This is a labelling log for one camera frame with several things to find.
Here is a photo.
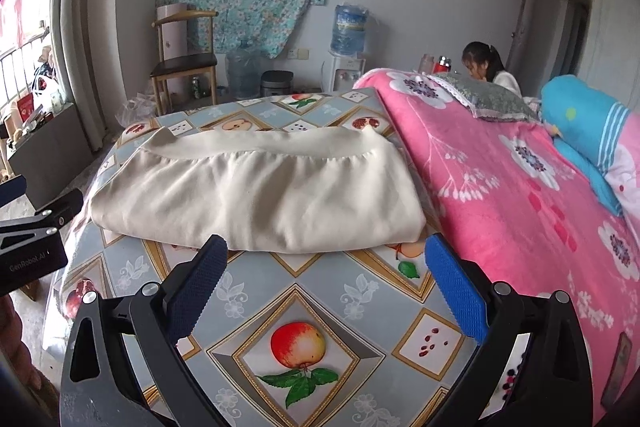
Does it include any wooden chair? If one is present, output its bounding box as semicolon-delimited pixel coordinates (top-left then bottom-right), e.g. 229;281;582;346
150;9;221;115

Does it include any clear plastic bag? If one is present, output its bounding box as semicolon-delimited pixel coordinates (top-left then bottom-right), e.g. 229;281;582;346
116;92;157;132

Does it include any pale pink cylindrical container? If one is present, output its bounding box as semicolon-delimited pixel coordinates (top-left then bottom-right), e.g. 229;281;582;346
156;4;189;60

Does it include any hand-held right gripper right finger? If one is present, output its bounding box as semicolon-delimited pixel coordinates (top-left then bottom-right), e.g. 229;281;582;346
424;233;596;427

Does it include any empty clear water bottle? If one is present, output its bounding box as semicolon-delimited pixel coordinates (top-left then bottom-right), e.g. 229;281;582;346
226;39;265;100

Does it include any grey cabinet with clutter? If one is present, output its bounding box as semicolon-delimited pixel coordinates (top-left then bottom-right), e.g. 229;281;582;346
0;47;71;158

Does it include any blue pillow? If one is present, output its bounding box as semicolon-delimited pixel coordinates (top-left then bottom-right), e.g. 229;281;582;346
540;75;640;218

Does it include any fruit print tablecloth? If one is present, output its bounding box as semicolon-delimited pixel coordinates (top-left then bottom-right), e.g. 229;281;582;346
47;87;506;427

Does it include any wooden door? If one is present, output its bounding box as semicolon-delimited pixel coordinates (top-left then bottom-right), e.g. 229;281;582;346
509;0;542;75

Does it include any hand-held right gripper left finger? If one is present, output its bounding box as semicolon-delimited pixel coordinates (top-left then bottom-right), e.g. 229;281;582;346
59;234;230;427

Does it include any grey lace pillow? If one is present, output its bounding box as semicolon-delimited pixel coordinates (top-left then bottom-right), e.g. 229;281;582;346
431;72;541;122

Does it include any dark rectangular device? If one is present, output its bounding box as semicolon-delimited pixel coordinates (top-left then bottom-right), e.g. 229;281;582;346
600;332;633;410

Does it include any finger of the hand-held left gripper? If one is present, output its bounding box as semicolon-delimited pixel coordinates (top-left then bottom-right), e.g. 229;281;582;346
0;174;27;208
0;188;83;235

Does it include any cream zip jacket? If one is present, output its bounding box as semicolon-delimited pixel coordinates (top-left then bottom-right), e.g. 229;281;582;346
89;127;427;254

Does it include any grey curtain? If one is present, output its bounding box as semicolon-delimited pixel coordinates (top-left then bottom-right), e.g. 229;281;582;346
50;0;123;152

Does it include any pink floral quilt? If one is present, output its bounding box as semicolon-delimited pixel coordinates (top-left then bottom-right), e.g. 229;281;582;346
352;68;640;427

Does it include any dark lidded bin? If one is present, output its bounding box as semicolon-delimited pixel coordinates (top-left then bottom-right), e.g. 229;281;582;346
261;71;294;99

